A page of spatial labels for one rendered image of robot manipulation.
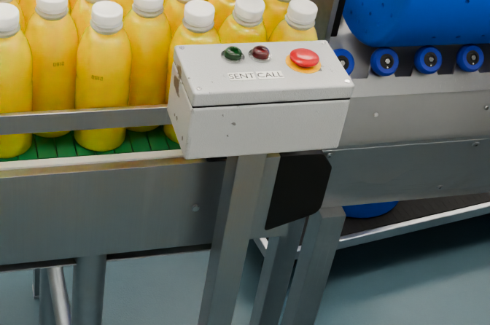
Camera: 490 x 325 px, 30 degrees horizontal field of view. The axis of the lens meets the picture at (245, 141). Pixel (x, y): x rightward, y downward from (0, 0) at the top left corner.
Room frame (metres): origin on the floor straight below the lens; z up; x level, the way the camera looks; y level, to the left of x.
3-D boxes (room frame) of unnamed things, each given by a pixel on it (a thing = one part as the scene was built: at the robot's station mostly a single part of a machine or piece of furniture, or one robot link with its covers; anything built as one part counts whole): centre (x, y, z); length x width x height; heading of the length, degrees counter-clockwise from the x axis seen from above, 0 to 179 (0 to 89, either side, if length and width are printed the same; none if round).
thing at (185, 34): (1.02, 0.09, 0.99); 0.07 x 0.07 x 0.19
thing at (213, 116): (0.92, -0.01, 1.05); 0.20 x 0.10 x 0.10; 113
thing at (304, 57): (0.94, -0.05, 1.11); 0.04 x 0.04 x 0.01
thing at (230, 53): (0.92, 0.03, 1.11); 0.02 x 0.02 x 0.01
